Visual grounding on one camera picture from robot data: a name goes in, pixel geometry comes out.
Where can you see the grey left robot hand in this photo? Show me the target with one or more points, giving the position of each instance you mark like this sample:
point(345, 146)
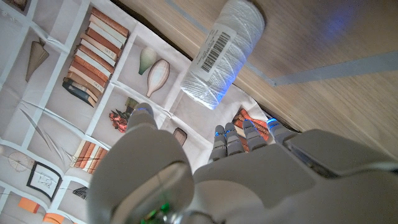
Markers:
point(248, 186)

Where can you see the printed bookshelf backdrop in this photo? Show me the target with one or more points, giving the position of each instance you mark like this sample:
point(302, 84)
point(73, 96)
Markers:
point(62, 109)

